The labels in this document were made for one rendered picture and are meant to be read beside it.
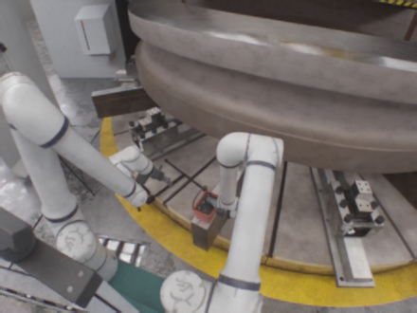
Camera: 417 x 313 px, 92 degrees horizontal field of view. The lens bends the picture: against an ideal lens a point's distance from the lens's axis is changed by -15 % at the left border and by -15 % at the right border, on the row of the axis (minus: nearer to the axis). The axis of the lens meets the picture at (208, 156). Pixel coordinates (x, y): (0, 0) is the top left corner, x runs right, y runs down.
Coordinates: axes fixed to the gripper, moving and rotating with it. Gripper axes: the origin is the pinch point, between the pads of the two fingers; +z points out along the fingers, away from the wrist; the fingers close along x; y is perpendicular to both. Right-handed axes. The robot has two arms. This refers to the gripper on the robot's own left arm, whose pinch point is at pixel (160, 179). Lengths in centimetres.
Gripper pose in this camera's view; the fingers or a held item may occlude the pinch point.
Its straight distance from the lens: 139.1
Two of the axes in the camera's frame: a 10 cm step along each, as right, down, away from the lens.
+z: 2.9, 4.5, 8.4
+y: 4.2, -8.5, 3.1
